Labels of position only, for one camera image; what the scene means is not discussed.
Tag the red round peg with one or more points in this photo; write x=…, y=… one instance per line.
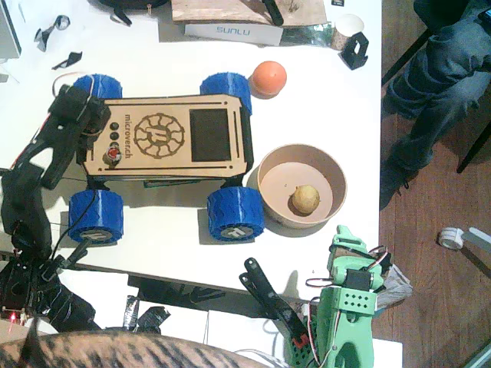
x=112, y=154

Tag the wooden top rover blue wheels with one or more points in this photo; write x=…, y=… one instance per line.
x=161, y=134

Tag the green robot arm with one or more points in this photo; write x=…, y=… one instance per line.
x=330, y=314

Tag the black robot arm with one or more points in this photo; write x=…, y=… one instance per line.
x=23, y=191

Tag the grey crumpled bag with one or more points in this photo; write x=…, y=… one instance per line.
x=397, y=287

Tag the black clamp red trigger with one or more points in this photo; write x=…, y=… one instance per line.
x=268, y=291

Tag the brown paper bowl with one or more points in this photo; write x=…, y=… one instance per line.
x=303, y=168

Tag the white tape roll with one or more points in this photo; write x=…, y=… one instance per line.
x=450, y=237

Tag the white plastic piece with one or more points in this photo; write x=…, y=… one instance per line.
x=479, y=234

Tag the white SUNLU box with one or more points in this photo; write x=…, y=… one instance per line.
x=234, y=33

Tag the wooden board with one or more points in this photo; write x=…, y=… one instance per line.
x=230, y=9

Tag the orange ball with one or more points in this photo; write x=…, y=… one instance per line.
x=269, y=77

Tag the person in grey trousers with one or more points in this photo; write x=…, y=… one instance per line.
x=441, y=76

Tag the silver foil bag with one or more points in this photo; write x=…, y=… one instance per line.
x=307, y=36

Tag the black bar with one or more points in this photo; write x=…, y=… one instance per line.
x=273, y=11

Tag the paper cup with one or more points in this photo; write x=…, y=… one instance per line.
x=347, y=27

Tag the brown black striped fur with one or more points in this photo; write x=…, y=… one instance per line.
x=115, y=350

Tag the small black card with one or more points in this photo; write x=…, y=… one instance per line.
x=337, y=2

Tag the black printed bracket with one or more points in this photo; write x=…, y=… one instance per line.
x=351, y=57

